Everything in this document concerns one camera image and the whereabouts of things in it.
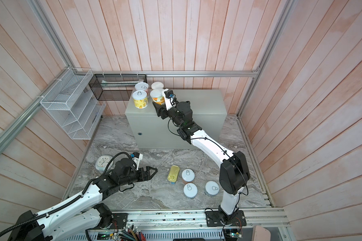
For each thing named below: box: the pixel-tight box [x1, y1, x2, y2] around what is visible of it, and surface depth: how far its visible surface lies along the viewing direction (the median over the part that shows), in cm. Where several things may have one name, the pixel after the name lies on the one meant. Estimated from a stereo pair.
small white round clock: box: [95, 154, 115, 173], surface depth 94 cm
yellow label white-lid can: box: [131, 89, 149, 109], surface depth 76 cm
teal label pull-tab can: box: [204, 180, 220, 197], surface depth 80 cm
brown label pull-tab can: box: [181, 168, 196, 184], surface depth 85 cm
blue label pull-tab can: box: [183, 182, 199, 200], surface depth 80 cm
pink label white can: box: [134, 81, 150, 95], surface depth 80 cm
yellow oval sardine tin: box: [167, 164, 180, 183], surface depth 87 cm
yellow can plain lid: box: [150, 81, 165, 90], surface depth 79 cm
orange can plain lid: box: [149, 87, 165, 105], surface depth 72 cm
